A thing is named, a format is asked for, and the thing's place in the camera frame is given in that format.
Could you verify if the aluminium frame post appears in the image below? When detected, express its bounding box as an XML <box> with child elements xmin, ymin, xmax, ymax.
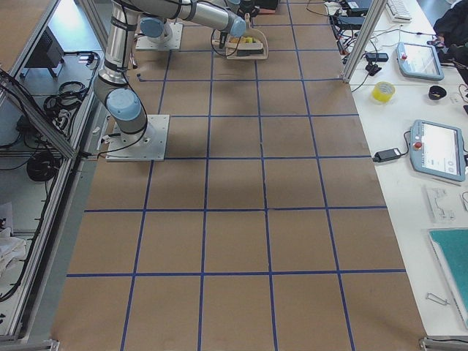
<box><xmin>341</xmin><ymin>0</ymin><xmax>387</xmax><ymax>83</ymax></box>

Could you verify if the yellow tape roll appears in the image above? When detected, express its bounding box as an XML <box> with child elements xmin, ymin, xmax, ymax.
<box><xmin>371</xmin><ymin>81</ymin><xmax>396</xmax><ymax>103</ymax></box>

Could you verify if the white keyboard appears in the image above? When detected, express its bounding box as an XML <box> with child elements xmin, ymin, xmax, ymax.
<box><xmin>385</xmin><ymin>0</ymin><xmax>412</xmax><ymax>23</ymax></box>

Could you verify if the lower teach pendant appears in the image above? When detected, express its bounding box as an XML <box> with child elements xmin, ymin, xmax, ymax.
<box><xmin>408</xmin><ymin>119</ymin><xmax>466</xmax><ymax>182</ymax></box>

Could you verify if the teal cutting mat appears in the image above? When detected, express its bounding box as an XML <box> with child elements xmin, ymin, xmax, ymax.
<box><xmin>429</xmin><ymin>228</ymin><xmax>467</xmax><ymax>328</ymax></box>

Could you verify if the black power adapter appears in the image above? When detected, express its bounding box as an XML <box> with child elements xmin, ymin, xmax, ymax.
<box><xmin>372</xmin><ymin>148</ymin><xmax>403</xmax><ymax>163</ymax></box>

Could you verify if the upper teach pendant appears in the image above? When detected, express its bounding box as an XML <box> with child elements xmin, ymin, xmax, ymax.
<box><xmin>396</xmin><ymin>42</ymin><xmax>445</xmax><ymax>81</ymax></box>

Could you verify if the coiled black cable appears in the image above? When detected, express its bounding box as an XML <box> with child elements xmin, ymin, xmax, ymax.
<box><xmin>26</xmin><ymin>150</ymin><xmax>59</xmax><ymax>183</ymax></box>

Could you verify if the yellow lemon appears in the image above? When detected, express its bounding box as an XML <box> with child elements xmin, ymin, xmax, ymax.
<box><xmin>230</xmin><ymin>37</ymin><xmax>245</xmax><ymax>45</ymax></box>

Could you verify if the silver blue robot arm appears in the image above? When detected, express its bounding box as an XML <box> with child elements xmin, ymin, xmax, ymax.
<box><xmin>138</xmin><ymin>1</ymin><xmax>260</xmax><ymax>39</ymax></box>
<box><xmin>94</xmin><ymin>1</ymin><xmax>246</xmax><ymax>135</ymax></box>

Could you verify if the black box on shelf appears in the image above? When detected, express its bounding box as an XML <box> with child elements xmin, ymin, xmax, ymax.
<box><xmin>20</xmin><ymin>27</ymin><xmax>64</xmax><ymax>78</ymax></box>

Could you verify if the black clip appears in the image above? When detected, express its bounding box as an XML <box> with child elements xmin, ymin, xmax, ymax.
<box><xmin>366</xmin><ymin>63</ymin><xmax>382</xmax><ymax>77</ymax></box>

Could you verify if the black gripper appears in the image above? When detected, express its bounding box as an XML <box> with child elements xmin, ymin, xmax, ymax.
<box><xmin>218</xmin><ymin>31</ymin><xmax>230</xmax><ymax>50</ymax></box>
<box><xmin>239</xmin><ymin>0</ymin><xmax>260</xmax><ymax>18</ymax></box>

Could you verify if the teach pendant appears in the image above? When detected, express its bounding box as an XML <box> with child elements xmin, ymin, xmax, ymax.
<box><xmin>396</xmin><ymin>42</ymin><xmax>445</xmax><ymax>81</ymax></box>
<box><xmin>408</xmin><ymin>119</ymin><xmax>466</xmax><ymax>182</ymax></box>

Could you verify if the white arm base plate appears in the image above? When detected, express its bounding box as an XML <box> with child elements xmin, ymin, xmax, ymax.
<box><xmin>105</xmin><ymin>115</ymin><xmax>170</xmax><ymax>162</ymax></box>

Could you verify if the beige plastic dustpan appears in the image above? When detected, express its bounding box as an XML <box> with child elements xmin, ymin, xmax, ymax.
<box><xmin>225</xmin><ymin>13</ymin><xmax>268</xmax><ymax>60</ymax></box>

